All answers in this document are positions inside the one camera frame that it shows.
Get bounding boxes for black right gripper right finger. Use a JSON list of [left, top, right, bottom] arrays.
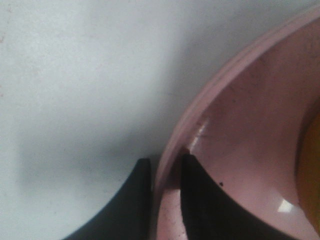
[[180, 154, 283, 240]]

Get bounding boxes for burger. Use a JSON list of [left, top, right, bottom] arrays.
[[296, 112, 320, 233]]

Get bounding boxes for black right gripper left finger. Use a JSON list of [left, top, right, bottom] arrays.
[[66, 158, 152, 240]]

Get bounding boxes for pink plate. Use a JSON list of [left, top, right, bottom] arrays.
[[150, 5, 320, 240]]

